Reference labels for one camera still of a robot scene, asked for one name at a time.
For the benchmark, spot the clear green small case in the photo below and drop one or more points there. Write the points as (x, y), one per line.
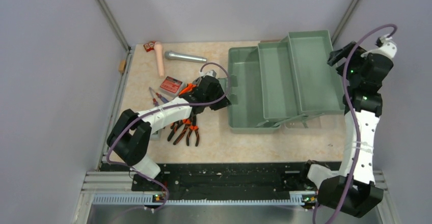
(156, 136)

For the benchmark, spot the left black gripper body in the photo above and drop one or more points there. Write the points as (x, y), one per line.
(217, 94)

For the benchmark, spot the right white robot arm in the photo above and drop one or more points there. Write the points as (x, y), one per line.
(355, 180)

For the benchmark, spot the orange black combination pliers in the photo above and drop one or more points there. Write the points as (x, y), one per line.
(192, 89)

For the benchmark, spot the orange black small pliers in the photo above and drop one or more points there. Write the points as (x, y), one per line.
(193, 128)

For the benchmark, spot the orange black long-nose pliers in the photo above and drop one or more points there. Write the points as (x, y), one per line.
(182, 132)

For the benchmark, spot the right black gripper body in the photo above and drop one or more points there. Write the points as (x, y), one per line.
(352, 75)

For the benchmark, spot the small wooden block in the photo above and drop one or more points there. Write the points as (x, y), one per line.
(122, 66)

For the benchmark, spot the red labelled small box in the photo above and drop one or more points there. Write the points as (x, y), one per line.
(171, 86)

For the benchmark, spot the red handled screwdriver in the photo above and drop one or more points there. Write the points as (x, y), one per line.
(154, 100)

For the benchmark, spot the small red card box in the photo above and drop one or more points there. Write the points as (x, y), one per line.
(149, 46)

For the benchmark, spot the orange black cutting pliers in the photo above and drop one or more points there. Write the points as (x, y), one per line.
(176, 125)

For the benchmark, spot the beige wooden handle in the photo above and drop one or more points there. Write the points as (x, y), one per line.
(159, 53)

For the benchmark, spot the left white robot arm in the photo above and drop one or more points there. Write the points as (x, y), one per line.
(130, 136)

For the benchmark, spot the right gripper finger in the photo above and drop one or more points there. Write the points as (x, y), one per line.
(348, 48)
(336, 55)

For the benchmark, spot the green plastic tool box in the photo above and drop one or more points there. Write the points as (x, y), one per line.
(274, 83)

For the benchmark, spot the black mounting base rail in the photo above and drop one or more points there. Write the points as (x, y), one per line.
(228, 181)

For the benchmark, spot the silver metal microphone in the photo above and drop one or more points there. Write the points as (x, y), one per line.
(171, 55)

